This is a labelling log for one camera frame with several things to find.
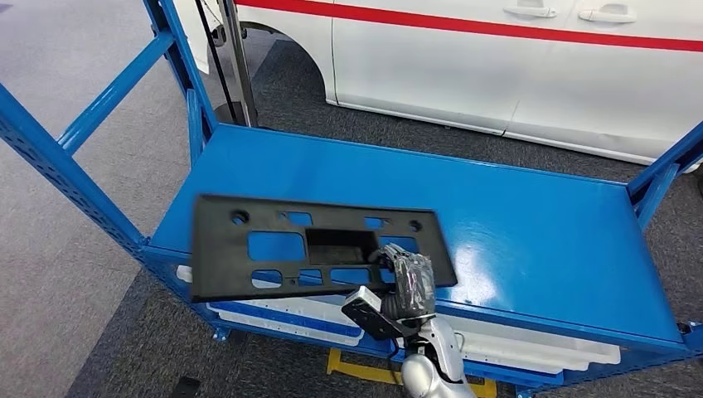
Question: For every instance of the black flat robot part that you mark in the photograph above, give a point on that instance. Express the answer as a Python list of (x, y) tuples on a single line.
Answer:
[(185, 388)]

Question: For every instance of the black plastic panel with cutouts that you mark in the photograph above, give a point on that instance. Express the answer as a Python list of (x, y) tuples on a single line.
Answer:
[(219, 263)]

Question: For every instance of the blue metal shelf rack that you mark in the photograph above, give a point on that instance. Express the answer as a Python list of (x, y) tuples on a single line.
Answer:
[(494, 219)]

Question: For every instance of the blue plastic bin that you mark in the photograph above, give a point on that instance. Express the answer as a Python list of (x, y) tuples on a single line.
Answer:
[(307, 325), (527, 378)]

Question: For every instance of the white plastic bin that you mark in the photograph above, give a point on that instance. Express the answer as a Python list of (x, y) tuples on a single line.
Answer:
[(285, 334), (549, 346), (538, 367), (307, 310)]

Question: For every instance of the white car with red stripe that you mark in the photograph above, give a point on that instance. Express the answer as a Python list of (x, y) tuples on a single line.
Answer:
[(439, 71)]

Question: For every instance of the silver metal post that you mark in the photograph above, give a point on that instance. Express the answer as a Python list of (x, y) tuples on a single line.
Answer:
[(239, 60)]

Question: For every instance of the thin black pole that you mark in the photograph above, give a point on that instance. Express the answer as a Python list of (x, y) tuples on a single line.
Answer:
[(215, 57)]

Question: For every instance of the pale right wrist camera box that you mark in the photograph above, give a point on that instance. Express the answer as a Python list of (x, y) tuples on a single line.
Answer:
[(362, 305)]

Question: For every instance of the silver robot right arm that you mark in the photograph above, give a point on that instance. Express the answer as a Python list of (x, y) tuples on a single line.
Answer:
[(439, 351)]

